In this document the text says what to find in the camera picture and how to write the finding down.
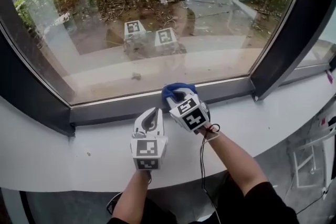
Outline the red wrist cord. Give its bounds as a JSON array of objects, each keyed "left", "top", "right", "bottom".
[{"left": 202, "top": 123, "right": 221, "bottom": 137}]

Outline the dark grey window frame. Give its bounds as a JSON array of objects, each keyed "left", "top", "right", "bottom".
[{"left": 0, "top": 0, "right": 336, "bottom": 137}]

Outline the person's black shirt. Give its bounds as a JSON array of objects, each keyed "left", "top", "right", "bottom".
[{"left": 106, "top": 181, "right": 300, "bottom": 224}]

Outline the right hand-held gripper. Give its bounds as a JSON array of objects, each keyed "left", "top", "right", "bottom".
[{"left": 164, "top": 86, "right": 211, "bottom": 134}]

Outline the person's left forearm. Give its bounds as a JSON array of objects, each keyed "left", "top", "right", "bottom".
[{"left": 111, "top": 169, "right": 153, "bottom": 224}]

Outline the glass window pane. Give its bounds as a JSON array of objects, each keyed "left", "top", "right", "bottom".
[{"left": 4, "top": 0, "right": 303, "bottom": 106}]

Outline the white metal rack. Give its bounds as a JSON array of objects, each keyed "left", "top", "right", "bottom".
[{"left": 287, "top": 115, "right": 336, "bottom": 190}]

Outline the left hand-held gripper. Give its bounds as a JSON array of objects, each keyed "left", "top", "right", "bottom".
[{"left": 130, "top": 108, "right": 169, "bottom": 172}]

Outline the white window sill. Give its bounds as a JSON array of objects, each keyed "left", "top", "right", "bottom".
[{"left": 0, "top": 70, "right": 336, "bottom": 191}]

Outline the looped black cable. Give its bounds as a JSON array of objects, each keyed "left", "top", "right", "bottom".
[{"left": 106, "top": 190, "right": 124, "bottom": 215}]

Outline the blue cloth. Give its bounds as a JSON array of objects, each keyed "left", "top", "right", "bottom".
[{"left": 161, "top": 82, "right": 197, "bottom": 114}]

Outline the thin black cable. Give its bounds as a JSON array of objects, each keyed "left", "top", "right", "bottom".
[{"left": 199, "top": 123, "right": 222, "bottom": 224}]

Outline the person's right forearm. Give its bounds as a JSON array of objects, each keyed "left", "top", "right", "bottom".
[{"left": 194, "top": 127, "right": 271, "bottom": 198}]

